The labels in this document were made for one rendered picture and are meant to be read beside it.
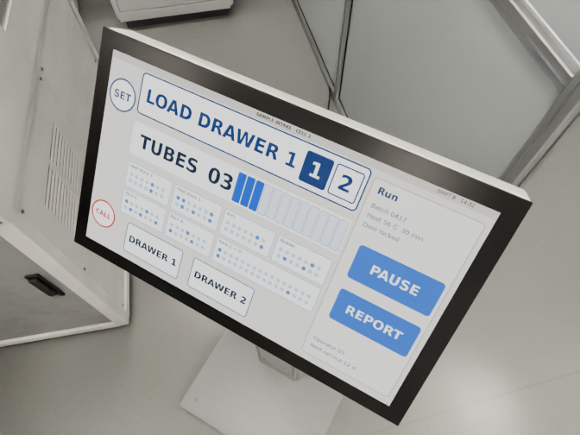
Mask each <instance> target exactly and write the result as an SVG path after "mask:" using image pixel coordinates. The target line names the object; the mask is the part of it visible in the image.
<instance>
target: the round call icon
mask: <svg viewBox="0 0 580 435"><path fill-rule="evenodd" d="M117 208H118V206H116V205H114V204H112V203H111V202H109V201H107V200H105V199H102V198H101V197H99V196H98V195H96V194H94V193H93V197H92V203H91V214H90V220H89V221H91V222H93V223H95V224H96V225H98V226H100V227H102V228H104V229H106V230H107V231H109V232H111V233H113V232H114V227H115V222H116V217H117Z"/></svg>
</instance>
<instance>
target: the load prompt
mask: <svg viewBox="0 0 580 435"><path fill-rule="evenodd" d="M136 113H138V114H141V115H143V116H145V117H147V118H149V119H152V120H154V121H156V122H157V123H161V124H163V125H165V126H167V127H168V128H170V129H174V130H176V131H178V132H180V133H181V134H184V135H186V136H189V137H191V138H193V139H195V140H197V141H199V142H202V143H204V144H206V145H208V146H210V147H212V148H215V149H217V150H219V151H221V152H223V153H226V154H228V155H230V156H232V157H234V158H237V159H238V160H240V161H243V162H245V163H248V164H250V165H251V166H253V167H256V168H259V169H261V170H262V171H264V172H266V173H270V174H272V175H273V176H275V177H277V178H280V179H282V180H285V181H286V182H288V183H291V184H293V185H295V186H297V187H300V188H302V189H304V190H306V191H308V192H311V193H313V194H315V195H317V196H319V197H320V198H323V199H326V200H328V201H330V202H332V203H334V204H336V205H339V206H341V207H343V208H345V209H347V210H349V211H352V212H354V213H356V210H357V208H358V206H359V204H360V202H361V199H362V197H363V194H364V192H365V190H366V187H367V185H368V183H369V180H370V177H371V175H372V173H373V171H374V169H372V168H369V167H366V166H364V165H362V164H360V163H357V162H355V161H352V160H350V159H348V158H345V157H343V156H342V155H339V154H336V153H333V152H331V151H330V150H327V149H325V148H321V147H320V146H318V145H315V144H313V143H311V142H308V141H306V140H303V139H301V138H299V137H297V136H294V135H291V134H289V133H287V132H285V131H283V130H281V129H277V128H276V127H273V126H271V125H269V124H266V123H264V122H261V121H259V120H257V119H255V118H253V117H250V116H247V115H245V114H243V113H241V112H239V111H237V110H233V109H231V108H229V107H227V106H225V105H222V104H220V103H217V102H215V101H213V100H210V99H209V98H205V97H203V96H201V95H199V94H197V93H195V92H192V91H189V90H187V89H185V88H183V87H180V86H178V85H175V84H173V83H171V82H168V81H166V80H165V79H161V78H159V77H156V76H154V75H153V74H150V73H148V72H144V71H143V75H142V83H141V88H140V93H139V98H138V103H137V108H136Z"/></svg>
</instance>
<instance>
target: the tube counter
mask: <svg viewBox="0 0 580 435"><path fill-rule="evenodd" d="M203 189H205V190H206V191H208V192H211V193H213V194H215V195H217V196H219V197H221V198H223V199H226V200H228V201H230V202H231V203H233V204H235V205H238V206H240V207H242V208H243V209H245V210H247V211H250V212H252V213H254V214H256V215H258V216H260V217H262V218H265V219H267V220H268V221H270V222H272V223H274V224H277V225H279V226H280V227H282V228H284V229H286V230H289V231H291V232H292V233H294V234H296V235H299V236H302V237H304V238H305V239H307V240H309V241H311V242H313V243H316V244H317V245H319V246H321V247H323V248H325V249H328V250H329V251H331V252H333V253H335V254H338V252H339V250H340V249H341V246H342V244H343V242H344V239H345V237H346V234H347V232H348V230H349V227H350V224H351V222H352V221H350V220H349V219H347V218H345V217H342V216H339V215H337V214H336V213H334V212H332V211H329V210H326V209H325V208H323V207H321V206H319V205H315V204H314V203H312V202H310V201H308V200H306V199H303V198H301V197H299V196H297V195H295V194H293V193H291V192H288V191H286V190H284V189H282V188H280V187H278V186H275V185H273V184H271V183H269V182H267V181H265V180H262V179H260V178H258V177H256V176H254V175H252V174H250V173H247V172H245V171H243V170H241V169H239V168H237V167H234V166H232V165H231V164H228V163H226V162H224V161H221V160H219V159H218V158H215V157H213V156H211V158H210V162H209V166H208V169H207V173H206V176H205V182H204V185H203Z"/></svg>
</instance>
